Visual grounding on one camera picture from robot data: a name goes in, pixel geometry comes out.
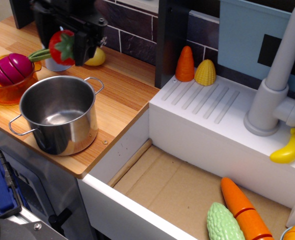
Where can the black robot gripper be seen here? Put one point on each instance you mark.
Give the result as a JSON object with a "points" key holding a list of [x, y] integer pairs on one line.
{"points": [[79, 16]]}

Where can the red toy strawberry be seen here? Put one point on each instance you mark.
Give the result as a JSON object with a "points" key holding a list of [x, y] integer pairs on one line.
{"points": [[61, 47]]}

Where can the stainless steel pot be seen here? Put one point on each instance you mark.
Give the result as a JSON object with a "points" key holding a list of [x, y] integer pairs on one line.
{"points": [[61, 114]]}

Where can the light blue plastic cup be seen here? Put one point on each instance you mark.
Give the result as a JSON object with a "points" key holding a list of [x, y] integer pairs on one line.
{"points": [[51, 65]]}

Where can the yellow toy potato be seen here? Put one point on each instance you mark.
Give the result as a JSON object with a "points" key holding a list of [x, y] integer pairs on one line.
{"points": [[98, 59]]}

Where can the purple toy radish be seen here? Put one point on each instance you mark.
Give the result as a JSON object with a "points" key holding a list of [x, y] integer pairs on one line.
{"points": [[15, 67]]}

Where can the orange transparent bowl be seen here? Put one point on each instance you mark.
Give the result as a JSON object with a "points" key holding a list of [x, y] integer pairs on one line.
{"points": [[12, 94]]}

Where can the orange toy carrot tip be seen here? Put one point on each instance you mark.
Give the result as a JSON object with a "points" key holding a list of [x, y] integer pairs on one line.
{"points": [[185, 69]]}

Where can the yellow toy corn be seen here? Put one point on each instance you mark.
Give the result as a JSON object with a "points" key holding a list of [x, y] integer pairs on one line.
{"points": [[205, 73]]}

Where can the white toy sink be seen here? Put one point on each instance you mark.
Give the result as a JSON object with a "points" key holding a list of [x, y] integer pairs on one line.
{"points": [[203, 126]]}

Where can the blue clamp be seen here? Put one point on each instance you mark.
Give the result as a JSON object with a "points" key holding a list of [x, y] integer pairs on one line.
{"points": [[10, 201]]}

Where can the light blue panel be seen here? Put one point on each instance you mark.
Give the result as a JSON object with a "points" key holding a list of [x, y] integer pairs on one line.
{"points": [[249, 37]]}

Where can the cardboard sheet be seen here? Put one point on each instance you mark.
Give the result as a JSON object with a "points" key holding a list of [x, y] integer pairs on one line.
{"points": [[173, 189]]}

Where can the grey toy faucet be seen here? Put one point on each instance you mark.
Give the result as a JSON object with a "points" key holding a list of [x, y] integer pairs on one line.
{"points": [[271, 104]]}

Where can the green toy bitter gourd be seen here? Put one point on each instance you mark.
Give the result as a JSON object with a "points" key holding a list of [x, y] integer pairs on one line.
{"points": [[221, 224]]}

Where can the yellow toy banana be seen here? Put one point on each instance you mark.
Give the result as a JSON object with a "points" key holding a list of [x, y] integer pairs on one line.
{"points": [[286, 154]]}

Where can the large orange toy carrot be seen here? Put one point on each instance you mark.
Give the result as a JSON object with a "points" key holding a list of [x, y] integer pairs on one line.
{"points": [[247, 217]]}

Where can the black vertical post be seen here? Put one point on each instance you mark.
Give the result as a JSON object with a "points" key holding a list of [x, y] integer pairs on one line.
{"points": [[173, 16]]}

